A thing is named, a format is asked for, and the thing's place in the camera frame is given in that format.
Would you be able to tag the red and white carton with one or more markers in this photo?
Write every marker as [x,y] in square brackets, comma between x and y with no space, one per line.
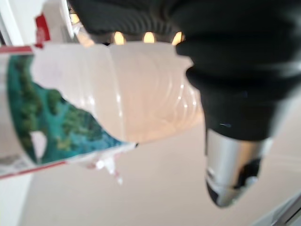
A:
[42,30]

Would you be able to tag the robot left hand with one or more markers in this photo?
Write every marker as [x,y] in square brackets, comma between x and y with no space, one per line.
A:
[235,70]

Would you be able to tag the clear plastic water bottle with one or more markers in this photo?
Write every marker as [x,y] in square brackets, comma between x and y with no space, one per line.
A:
[77,99]

